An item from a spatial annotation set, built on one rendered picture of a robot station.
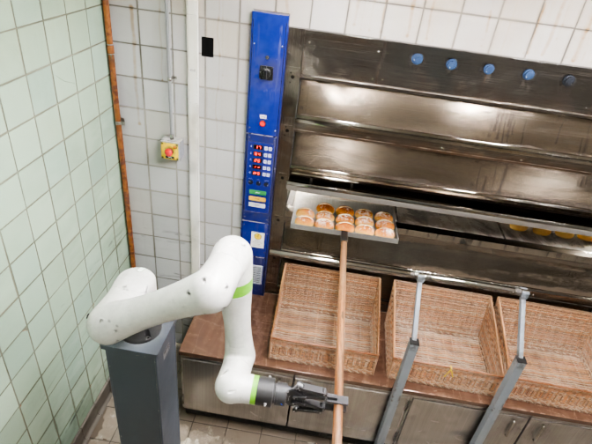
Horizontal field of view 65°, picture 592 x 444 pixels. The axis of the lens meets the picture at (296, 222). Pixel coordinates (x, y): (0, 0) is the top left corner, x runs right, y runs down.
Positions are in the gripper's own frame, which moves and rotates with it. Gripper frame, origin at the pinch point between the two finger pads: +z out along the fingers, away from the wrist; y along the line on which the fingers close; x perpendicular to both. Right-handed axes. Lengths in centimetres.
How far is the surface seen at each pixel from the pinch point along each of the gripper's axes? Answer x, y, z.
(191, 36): -116, -81, -82
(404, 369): -55, 41, 37
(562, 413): -61, 60, 122
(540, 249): -114, 0, 105
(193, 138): -116, -32, -81
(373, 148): -118, -40, 8
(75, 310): -58, 39, -122
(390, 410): -55, 72, 38
